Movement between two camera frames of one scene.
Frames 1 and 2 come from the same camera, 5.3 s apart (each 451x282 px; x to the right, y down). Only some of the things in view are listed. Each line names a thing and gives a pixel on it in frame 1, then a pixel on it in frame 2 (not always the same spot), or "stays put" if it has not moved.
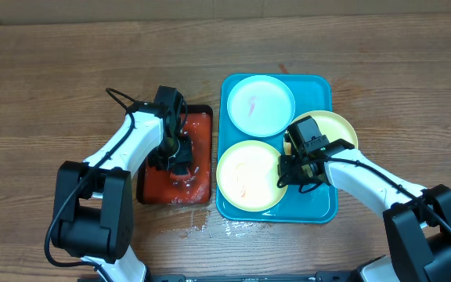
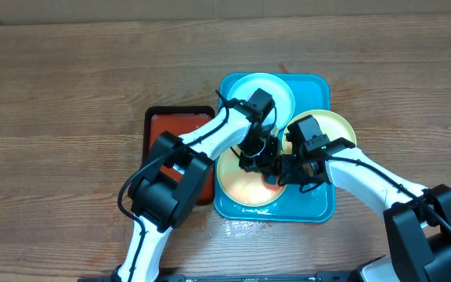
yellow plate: [331, 124] stays put
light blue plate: [261, 106] stays put
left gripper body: [173, 153] -> [260, 156]
